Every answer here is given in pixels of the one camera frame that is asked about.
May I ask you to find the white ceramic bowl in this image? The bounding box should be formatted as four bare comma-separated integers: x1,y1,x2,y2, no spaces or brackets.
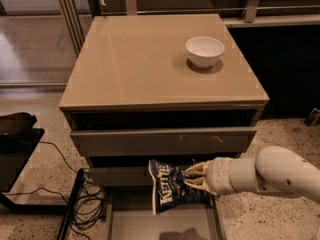
186,36,225,68

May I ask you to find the small dark floor object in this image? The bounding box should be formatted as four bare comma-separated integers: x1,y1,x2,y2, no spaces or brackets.
304,108,320,127

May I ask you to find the top grey drawer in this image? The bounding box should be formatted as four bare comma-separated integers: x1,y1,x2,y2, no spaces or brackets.
71,127,256,157

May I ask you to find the bottom open grey drawer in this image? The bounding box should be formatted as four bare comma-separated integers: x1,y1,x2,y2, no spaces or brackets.
104,187,227,240

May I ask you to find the metal railing frame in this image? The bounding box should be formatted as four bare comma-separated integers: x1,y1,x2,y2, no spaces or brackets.
58,0,320,51

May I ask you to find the black metal stand leg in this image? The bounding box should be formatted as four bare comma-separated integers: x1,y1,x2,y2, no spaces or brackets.
55,169,84,240

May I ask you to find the blue Kettle chip bag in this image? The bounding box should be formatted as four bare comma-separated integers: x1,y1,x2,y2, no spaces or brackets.
148,160,212,215

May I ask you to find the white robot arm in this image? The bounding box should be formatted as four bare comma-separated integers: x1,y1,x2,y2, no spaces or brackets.
184,146,320,204

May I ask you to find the middle grey drawer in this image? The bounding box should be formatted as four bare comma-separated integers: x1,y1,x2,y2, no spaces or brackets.
89,166,153,187

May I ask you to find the beige drawer cabinet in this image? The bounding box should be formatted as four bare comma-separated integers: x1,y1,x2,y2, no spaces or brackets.
58,13,270,198

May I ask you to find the black side table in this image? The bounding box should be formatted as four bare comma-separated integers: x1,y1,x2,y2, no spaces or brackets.
0,112,67,215

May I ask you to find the black coiled cable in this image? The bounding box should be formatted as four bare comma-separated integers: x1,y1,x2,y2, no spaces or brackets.
3,140,108,240

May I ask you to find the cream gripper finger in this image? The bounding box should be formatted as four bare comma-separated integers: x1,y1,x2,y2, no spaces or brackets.
184,177,211,193
184,161,210,177

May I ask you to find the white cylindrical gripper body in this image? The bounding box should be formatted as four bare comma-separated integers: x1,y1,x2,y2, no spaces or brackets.
206,157,235,195

